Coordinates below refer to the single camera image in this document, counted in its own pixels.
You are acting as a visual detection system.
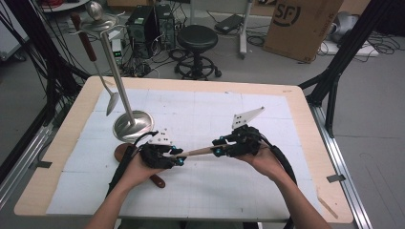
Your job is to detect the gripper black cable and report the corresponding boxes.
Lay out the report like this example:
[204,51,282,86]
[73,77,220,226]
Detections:
[259,135,299,229]
[106,130,160,198]

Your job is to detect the metal utensil stand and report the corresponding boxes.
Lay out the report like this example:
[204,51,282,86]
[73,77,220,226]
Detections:
[76,0,156,143]

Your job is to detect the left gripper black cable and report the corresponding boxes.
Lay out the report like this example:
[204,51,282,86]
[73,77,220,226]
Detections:
[106,130,160,198]

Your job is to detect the large cardboard box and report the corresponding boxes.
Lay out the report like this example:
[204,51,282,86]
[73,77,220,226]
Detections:
[263,0,345,64]

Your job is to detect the white board with cables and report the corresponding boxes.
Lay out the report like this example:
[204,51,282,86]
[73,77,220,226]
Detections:
[319,39,380,58]

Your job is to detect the grey tape piece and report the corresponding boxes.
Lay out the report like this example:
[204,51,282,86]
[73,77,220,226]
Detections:
[30,160,53,170]
[327,174,347,184]

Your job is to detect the wide black computer tower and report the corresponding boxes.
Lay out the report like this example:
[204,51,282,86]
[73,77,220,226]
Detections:
[126,5,158,60]

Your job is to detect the aluminium rail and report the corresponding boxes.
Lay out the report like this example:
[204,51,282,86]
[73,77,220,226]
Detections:
[309,104,373,229]
[0,123,55,208]

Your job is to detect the grey bag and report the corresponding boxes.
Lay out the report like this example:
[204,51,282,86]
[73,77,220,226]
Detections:
[328,11,359,44]

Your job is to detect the small box with green display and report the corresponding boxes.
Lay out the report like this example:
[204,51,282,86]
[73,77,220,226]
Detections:
[111,38,124,66]

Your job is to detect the black round stool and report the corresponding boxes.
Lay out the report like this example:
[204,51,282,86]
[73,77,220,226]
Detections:
[174,24,223,81]

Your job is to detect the white stand post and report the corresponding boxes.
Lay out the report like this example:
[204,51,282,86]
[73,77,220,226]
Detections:
[239,0,254,60]

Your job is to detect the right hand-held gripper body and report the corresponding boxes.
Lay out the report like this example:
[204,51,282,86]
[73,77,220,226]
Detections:
[224,106,266,158]

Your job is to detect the black metal frame post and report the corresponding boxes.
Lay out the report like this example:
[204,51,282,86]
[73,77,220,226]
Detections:
[299,0,388,139]
[0,0,90,127]

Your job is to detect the light wooden spatula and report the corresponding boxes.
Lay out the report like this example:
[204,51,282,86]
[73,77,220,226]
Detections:
[174,143,228,158]

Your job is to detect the person's left hand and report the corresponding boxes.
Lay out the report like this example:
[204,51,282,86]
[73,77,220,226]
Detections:
[121,152,167,193]

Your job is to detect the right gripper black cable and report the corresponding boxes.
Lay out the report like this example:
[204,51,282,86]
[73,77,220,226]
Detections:
[259,135,299,229]

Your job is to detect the person's right hand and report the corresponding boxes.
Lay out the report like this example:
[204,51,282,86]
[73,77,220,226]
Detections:
[236,142,288,184]

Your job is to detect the narrow black computer tower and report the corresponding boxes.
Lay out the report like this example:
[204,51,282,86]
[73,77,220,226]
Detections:
[155,3,177,52]

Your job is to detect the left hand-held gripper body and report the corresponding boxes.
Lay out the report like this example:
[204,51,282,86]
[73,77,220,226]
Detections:
[139,128,177,170]

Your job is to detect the flat black device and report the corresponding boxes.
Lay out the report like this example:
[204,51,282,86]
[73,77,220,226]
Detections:
[214,13,245,34]

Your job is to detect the white foam mat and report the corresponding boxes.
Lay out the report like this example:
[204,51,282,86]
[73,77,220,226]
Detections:
[46,88,324,222]

